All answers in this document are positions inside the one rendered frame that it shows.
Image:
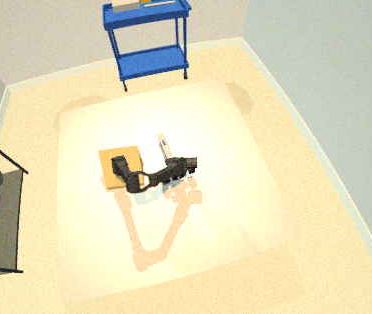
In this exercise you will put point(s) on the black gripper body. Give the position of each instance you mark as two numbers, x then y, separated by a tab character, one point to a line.
173	177

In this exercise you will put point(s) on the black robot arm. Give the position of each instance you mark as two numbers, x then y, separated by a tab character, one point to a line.
176	166

